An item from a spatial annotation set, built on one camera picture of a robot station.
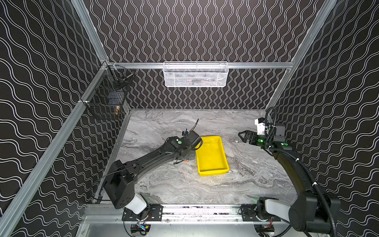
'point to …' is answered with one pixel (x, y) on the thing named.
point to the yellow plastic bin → (211, 158)
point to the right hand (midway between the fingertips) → (246, 135)
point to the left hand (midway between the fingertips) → (193, 156)
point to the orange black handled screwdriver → (180, 161)
